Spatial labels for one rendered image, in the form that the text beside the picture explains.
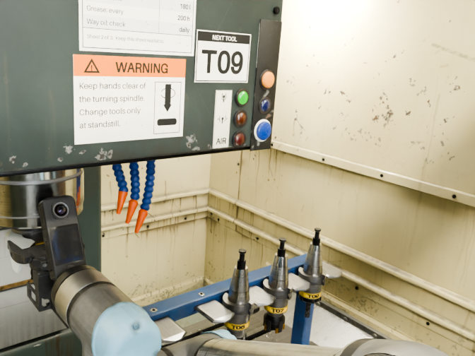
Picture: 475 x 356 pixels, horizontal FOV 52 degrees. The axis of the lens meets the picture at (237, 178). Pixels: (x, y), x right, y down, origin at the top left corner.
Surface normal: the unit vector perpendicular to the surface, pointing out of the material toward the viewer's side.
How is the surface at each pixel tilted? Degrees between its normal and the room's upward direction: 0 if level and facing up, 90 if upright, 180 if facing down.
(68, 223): 63
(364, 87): 90
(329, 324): 24
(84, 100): 90
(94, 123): 90
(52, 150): 90
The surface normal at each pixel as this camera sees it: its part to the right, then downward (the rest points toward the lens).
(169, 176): 0.65, 0.25
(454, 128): -0.76, 0.12
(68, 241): 0.59, -0.22
